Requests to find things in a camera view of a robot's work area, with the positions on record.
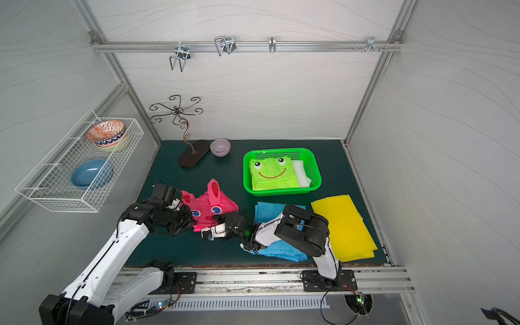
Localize pink bunny raincoat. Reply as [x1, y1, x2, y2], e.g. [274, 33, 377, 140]
[181, 179, 239, 232]

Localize lime green frog raincoat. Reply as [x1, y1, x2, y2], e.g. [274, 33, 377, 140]
[249, 157, 299, 191]

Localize green plastic basket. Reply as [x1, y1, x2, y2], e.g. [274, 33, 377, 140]
[242, 148, 322, 197]

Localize white raincoat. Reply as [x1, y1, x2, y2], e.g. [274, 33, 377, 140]
[292, 160, 312, 188]

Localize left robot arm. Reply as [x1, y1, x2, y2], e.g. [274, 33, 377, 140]
[39, 184, 196, 324]

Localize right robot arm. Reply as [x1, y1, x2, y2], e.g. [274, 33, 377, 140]
[201, 204, 341, 282]

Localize blue folded raincoat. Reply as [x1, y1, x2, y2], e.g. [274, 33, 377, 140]
[253, 202, 308, 263]

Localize yellow folded raincoat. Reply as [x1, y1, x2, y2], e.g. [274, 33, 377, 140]
[311, 194, 378, 262]

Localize brown metal jewelry stand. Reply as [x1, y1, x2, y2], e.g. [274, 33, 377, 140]
[148, 94, 210, 169]

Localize blue bowl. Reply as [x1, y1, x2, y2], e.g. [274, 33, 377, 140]
[70, 159, 114, 190]

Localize small purple bowl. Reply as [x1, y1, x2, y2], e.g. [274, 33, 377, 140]
[210, 139, 231, 157]

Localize orange patterned bowl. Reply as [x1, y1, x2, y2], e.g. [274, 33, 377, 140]
[86, 120, 127, 148]

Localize round black floor port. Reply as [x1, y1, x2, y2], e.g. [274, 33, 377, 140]
[345, 292, 373, 316]

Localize metal hook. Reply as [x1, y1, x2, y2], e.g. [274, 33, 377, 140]
[268, 36, 276, 53]
[169, 43, 191, 72]
[352, 37, 388, 53]
[214, 36, 236, 56]

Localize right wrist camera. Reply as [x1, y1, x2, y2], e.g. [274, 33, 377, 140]
[200, 223, 228, 241]

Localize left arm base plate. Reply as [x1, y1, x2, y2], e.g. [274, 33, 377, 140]
[150, 272, 198, 295]

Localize white wire wall basket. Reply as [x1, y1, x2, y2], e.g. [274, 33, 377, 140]
[16, 111, 144, 213]

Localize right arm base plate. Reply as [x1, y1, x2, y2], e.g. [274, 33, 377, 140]
[300, 269, 358, 293]

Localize left base cables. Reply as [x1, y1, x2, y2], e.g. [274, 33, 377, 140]
[123, 279, 182, 322]

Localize right base cable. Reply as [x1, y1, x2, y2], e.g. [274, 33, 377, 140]
[319, 289, 362, 325]

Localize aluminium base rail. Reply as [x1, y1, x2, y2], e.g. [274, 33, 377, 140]
[175, 267, 416, 297]

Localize aluminium top rail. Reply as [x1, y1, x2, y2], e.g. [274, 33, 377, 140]
[92, 39, 404, 54]

